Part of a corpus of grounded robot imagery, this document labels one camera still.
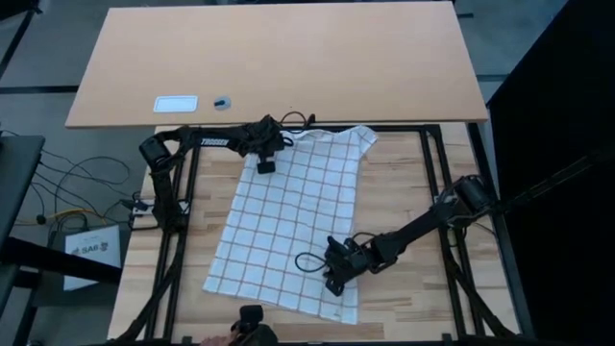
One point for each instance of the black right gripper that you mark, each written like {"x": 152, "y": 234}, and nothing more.
{"x": 358, "y": 263}

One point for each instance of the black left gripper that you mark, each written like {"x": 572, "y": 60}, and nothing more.
{"x": 266, "y": 137}

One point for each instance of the white towel with red grid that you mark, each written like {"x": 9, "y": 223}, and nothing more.
{"x": 293, "y": 216}

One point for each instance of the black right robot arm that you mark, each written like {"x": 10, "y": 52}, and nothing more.
{"x": 413, "y": 228}

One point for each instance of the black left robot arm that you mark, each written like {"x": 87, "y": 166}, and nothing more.
{"x": 163, "y": 192}

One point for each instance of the grey round desk grommet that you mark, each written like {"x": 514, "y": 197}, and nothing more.
{"x": 222, "y": 103}

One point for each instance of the tan desk board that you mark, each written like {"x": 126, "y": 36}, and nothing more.
{"x": 288, "y": 57}

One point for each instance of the black boxy device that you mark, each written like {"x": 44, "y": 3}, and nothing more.
{"x": 251, "y": 317}

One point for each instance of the white rectangular label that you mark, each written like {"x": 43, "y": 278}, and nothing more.
{"x": 175, "y": 104}

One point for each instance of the white cardboard box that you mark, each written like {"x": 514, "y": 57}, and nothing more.
{"x": 93, "y": 250}

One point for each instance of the black desk support bar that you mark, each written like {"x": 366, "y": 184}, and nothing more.
{"x": 48, "y": 259}

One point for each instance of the black side desk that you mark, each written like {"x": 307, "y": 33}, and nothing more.
{"x": 17, "y": 173}

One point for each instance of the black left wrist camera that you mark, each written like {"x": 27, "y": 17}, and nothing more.
{"x": 266, "y": 166}

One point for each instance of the small black frame clip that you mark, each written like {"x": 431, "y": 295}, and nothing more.
{"x": 312, "y": 120}

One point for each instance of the black metal table frame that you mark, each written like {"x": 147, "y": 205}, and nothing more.
{"x": 399, "y": 129}

